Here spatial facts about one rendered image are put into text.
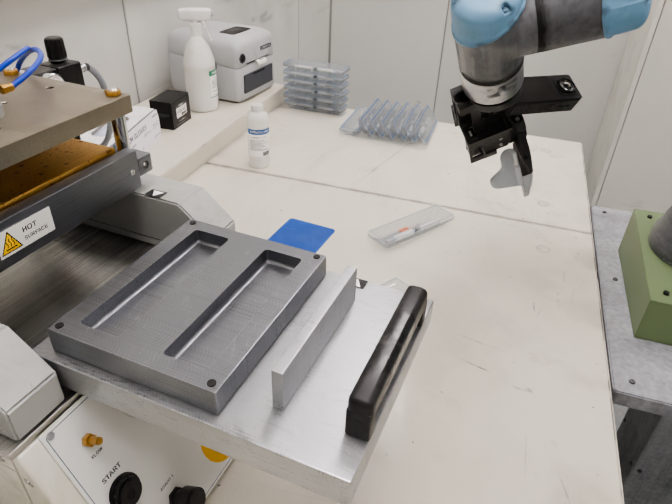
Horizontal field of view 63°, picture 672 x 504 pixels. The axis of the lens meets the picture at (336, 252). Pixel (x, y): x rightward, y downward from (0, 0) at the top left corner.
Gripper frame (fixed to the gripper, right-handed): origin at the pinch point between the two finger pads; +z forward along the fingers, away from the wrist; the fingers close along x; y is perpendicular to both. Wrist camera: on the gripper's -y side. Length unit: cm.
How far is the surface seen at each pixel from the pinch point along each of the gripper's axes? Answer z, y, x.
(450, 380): -2.8, 20.4, 30.5
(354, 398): -42, 24, 36
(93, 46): 2, 75, -69
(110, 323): -41, 44, 23
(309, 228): 11.5, 37.6, -7.1
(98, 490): -36, 51, 36
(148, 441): -32, 48, 32
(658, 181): 162, -80, -48
